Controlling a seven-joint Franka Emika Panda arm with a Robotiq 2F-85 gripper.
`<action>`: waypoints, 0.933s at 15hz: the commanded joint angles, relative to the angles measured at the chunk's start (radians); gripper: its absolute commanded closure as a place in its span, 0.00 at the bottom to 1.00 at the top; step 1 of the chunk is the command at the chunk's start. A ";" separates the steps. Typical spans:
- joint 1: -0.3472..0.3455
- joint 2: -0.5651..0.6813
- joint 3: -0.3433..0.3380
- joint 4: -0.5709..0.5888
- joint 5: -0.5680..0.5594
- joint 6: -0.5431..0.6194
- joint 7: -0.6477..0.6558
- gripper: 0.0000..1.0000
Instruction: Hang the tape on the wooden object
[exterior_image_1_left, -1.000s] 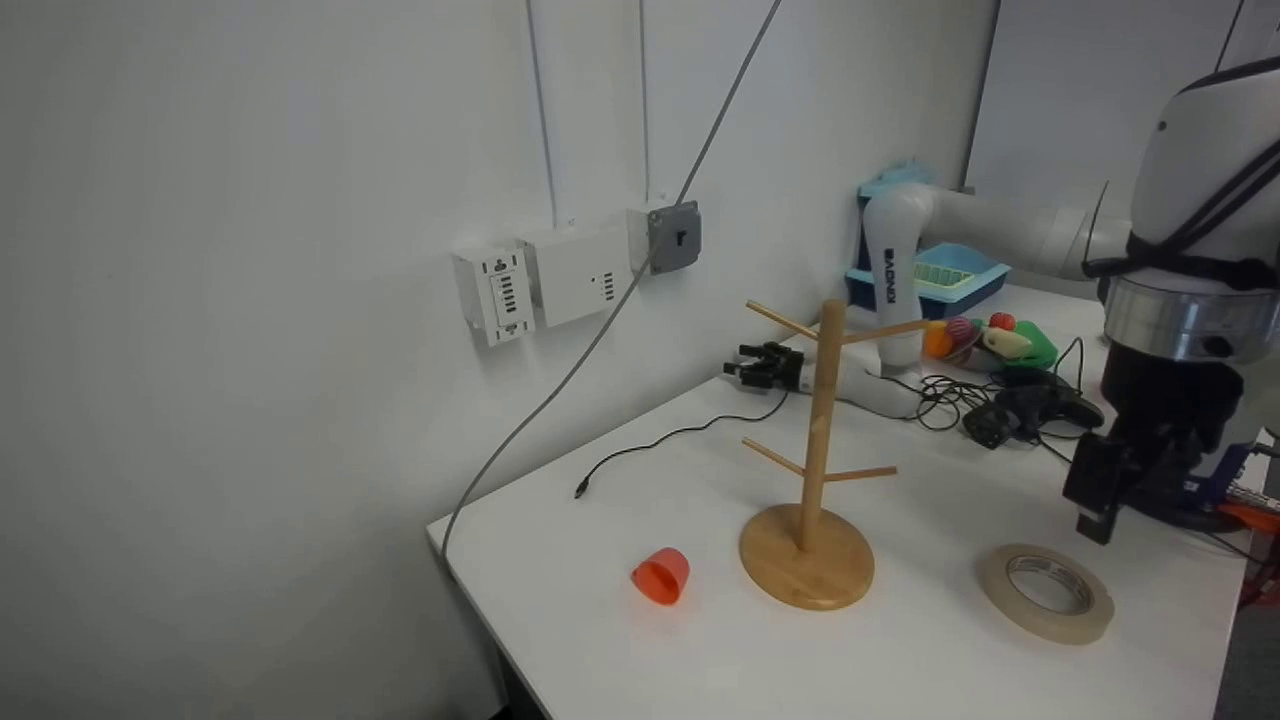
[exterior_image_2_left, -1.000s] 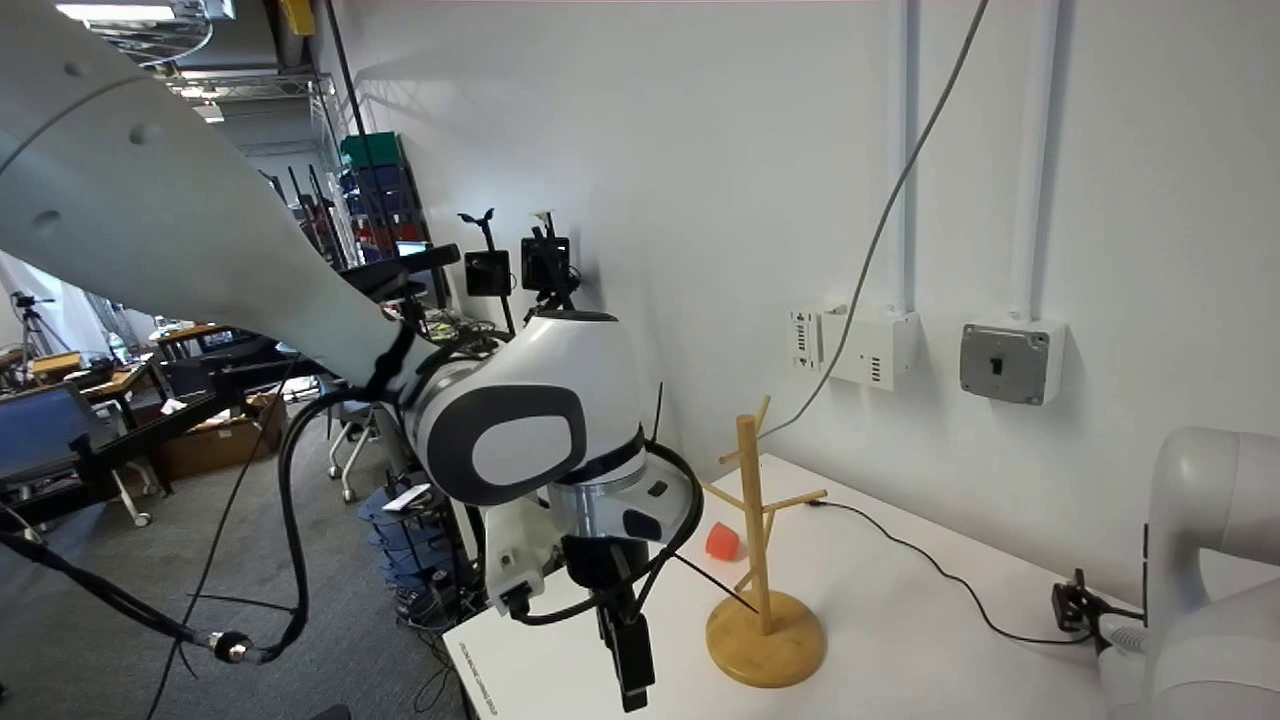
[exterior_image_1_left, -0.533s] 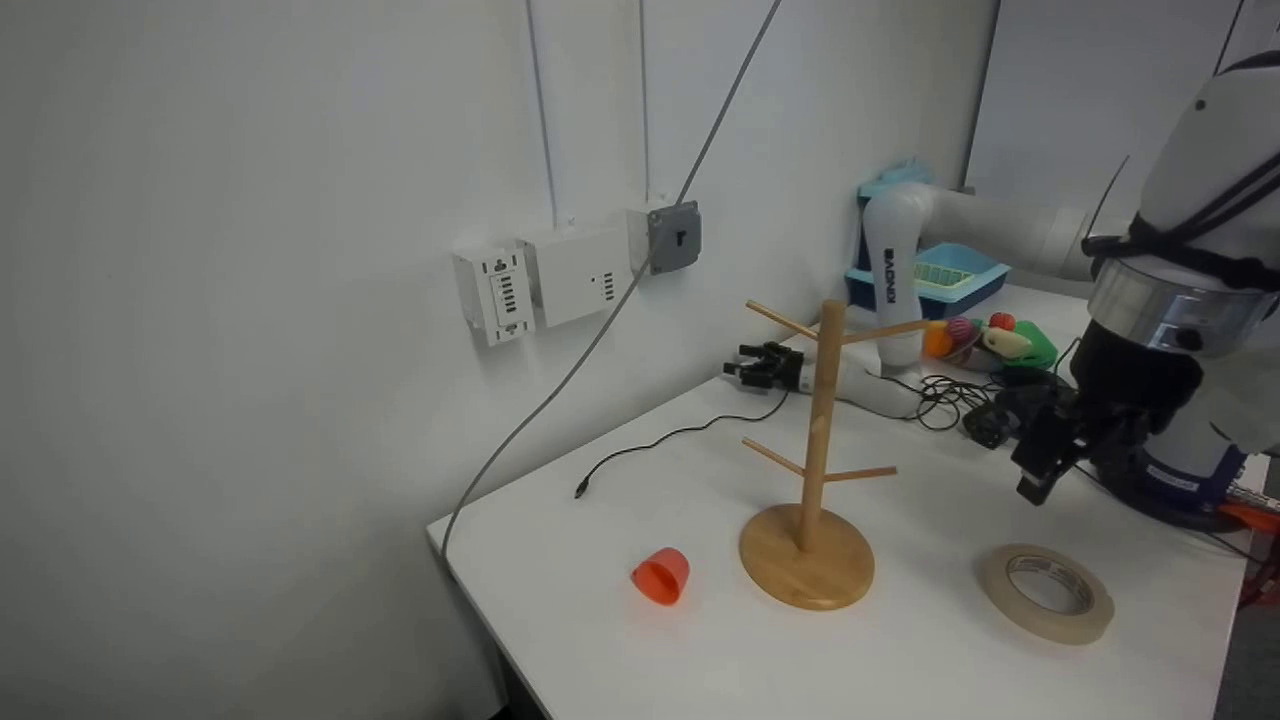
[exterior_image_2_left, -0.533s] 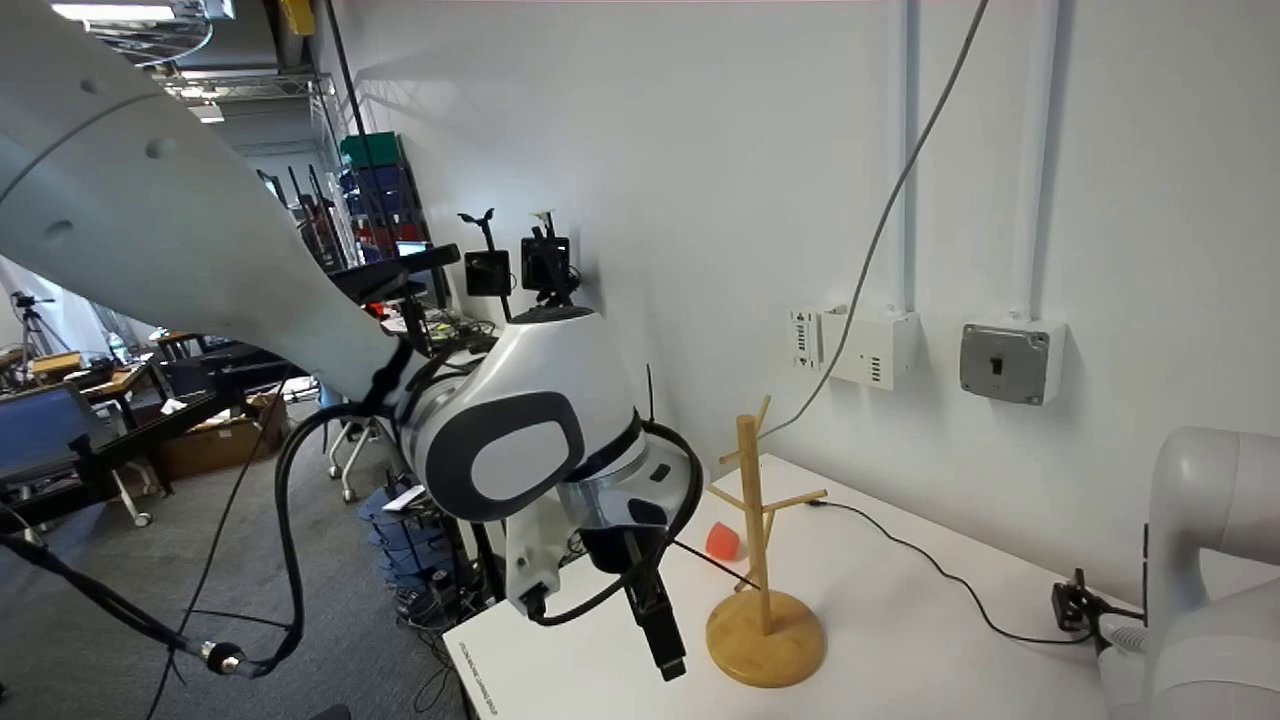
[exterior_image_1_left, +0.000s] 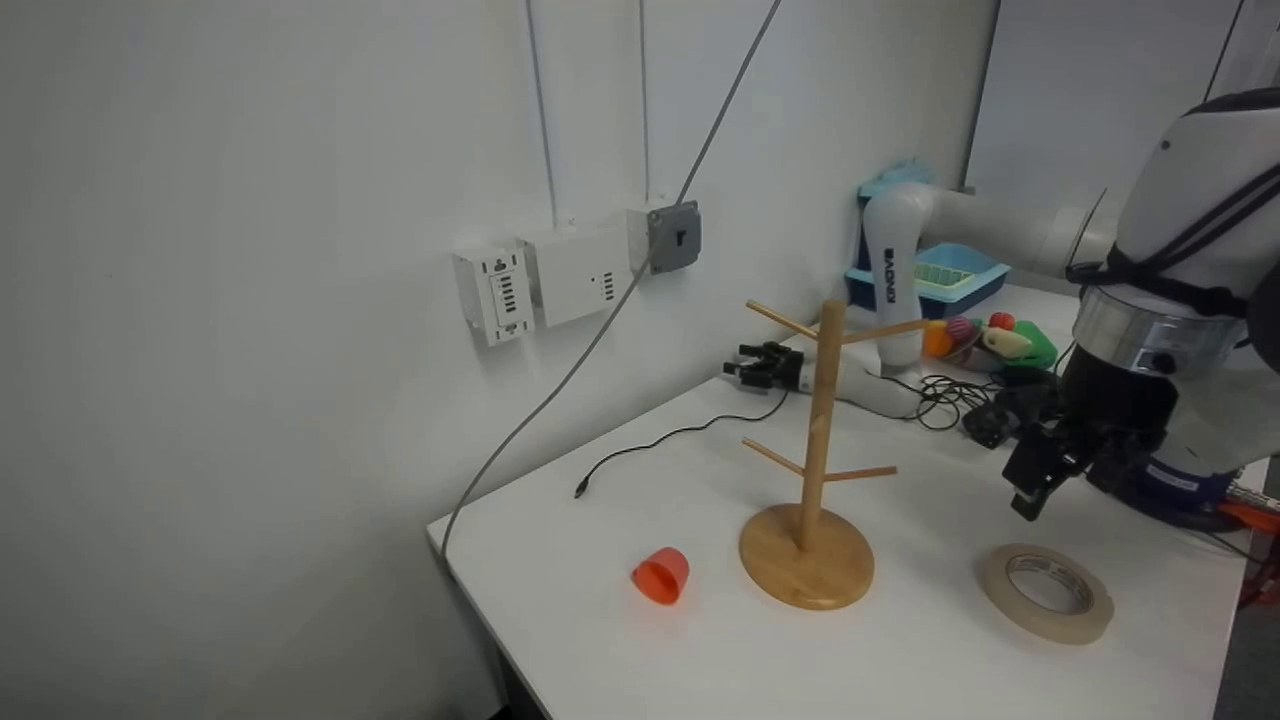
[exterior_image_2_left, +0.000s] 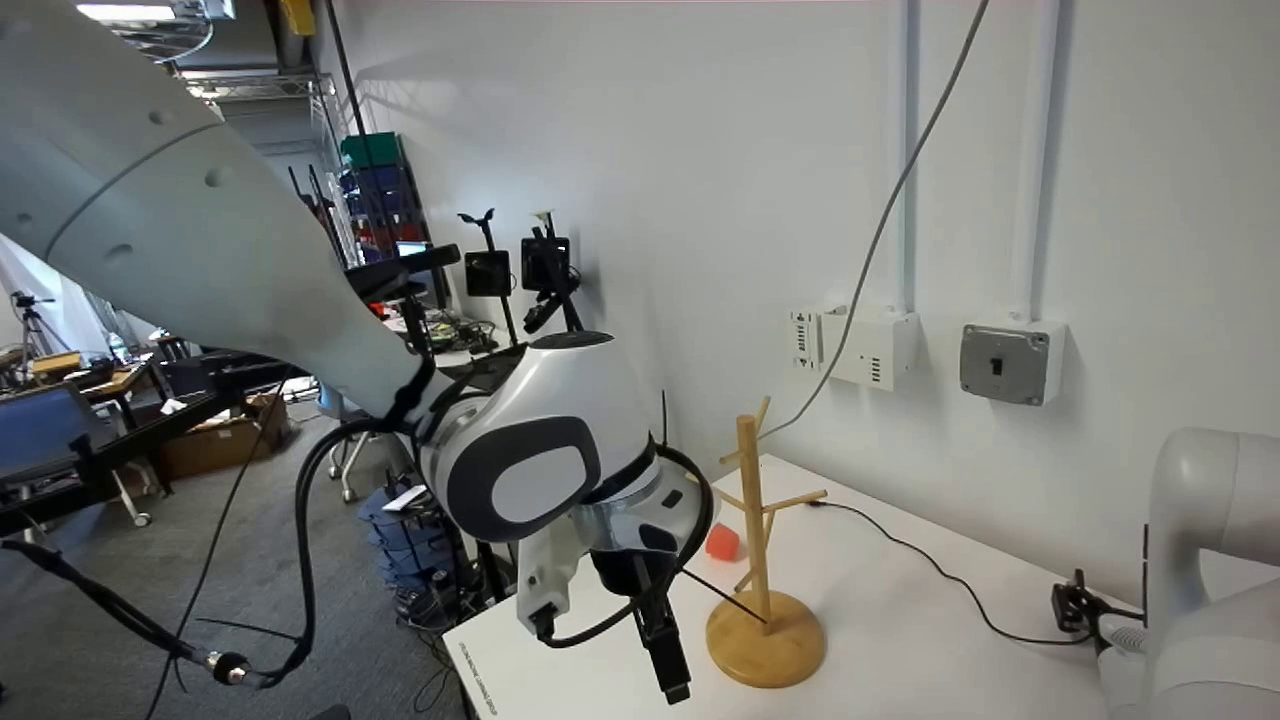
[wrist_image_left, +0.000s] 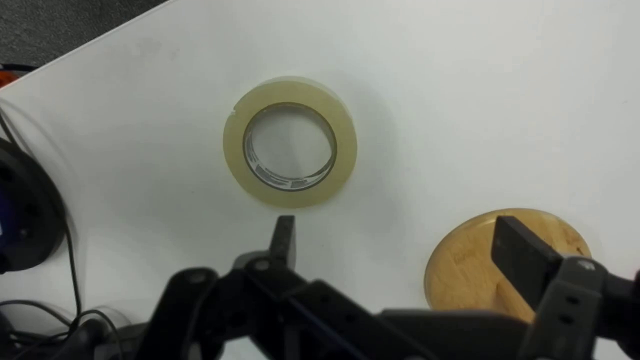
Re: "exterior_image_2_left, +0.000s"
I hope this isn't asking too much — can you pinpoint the blue fabric chair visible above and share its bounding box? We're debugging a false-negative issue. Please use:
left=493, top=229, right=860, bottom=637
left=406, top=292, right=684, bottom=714
left=0, top=385, right=104, bottom=494

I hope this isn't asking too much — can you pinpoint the large white wall box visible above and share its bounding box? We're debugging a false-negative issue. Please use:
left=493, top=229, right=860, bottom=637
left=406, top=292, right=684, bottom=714
left=832, top=306, right=927, bottom=397

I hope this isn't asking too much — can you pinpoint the black wall corner cable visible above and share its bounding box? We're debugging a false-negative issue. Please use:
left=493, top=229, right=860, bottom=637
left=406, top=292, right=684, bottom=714
left=322, top=0, right=373, bottom=140

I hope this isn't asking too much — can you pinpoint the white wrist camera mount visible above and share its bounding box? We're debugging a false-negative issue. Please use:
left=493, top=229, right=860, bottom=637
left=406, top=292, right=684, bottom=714
left=510, top=529, right=592, bottom=648

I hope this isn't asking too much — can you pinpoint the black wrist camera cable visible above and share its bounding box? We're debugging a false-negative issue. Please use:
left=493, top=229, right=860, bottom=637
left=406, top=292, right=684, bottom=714
left=532, top=441, right=721, bottom=653

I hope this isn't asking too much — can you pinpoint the thick black robot hose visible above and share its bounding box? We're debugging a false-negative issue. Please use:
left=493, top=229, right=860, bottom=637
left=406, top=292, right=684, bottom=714
left=0, top=385, right=448, bottom=692

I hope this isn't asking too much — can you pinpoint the yellow overhead fixture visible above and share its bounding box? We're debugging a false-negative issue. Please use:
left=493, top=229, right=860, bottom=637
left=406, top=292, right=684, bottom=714
left=278, top=0, right=325, bottom=40

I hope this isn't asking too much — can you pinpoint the blue equipment crate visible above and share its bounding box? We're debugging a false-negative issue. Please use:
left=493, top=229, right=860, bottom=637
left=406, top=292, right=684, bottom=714
left=366, top=486, right=466, bottom=612

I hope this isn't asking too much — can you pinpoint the blue storage bin shelf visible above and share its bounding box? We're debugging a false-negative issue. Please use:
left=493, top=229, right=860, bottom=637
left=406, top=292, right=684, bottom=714
left=331, top=128, right=432, bottom=266

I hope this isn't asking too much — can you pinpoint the fluorescent ceiling light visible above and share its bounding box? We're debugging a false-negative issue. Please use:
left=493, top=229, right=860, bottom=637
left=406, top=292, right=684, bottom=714
left=73, top=0, right=186, bottom=30

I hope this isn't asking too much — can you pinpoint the wooden mug tree stand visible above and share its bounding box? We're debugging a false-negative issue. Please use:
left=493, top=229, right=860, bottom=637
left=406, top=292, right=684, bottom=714
left=699, top=394, right=832, bottom=692

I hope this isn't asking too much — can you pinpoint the black connector block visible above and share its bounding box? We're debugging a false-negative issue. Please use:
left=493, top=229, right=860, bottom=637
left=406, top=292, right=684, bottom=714
left=1049, top=568, right=1151, bottom=658

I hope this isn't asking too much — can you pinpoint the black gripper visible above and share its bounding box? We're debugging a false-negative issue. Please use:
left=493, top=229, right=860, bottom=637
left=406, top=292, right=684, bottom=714
left=590, top=536, right=699, bottom=709

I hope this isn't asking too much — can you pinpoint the grey hanging cable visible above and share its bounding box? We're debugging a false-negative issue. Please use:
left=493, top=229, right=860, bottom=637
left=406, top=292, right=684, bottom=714
left=763, top=0, right=995, bottom=444

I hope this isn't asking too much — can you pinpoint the brown cardboard box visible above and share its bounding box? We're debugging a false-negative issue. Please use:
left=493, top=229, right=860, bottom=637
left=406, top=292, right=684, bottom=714
left=155, top=387, right=296, bottom=486

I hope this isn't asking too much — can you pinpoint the white wall conduit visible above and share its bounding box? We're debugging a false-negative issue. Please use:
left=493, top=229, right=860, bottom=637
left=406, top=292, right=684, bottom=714
left=1019, top=0, right=1079, bottom=324
left=901, top=0, right=927, bottom=317

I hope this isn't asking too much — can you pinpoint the grey wall junction box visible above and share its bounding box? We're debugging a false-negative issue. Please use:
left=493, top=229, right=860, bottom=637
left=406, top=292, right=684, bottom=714
left=956, top=317, right=1072, bottom=408

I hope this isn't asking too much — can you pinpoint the thin black cable with plug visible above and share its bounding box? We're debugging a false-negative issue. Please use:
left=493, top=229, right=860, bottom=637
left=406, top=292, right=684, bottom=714
left=806, top=496, right=1072, bottom=648

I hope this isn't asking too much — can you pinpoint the small labelled white wall box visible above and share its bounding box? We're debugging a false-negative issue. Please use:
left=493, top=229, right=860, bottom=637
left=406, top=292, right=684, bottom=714
left=790, top=308, right=856, bottom=375

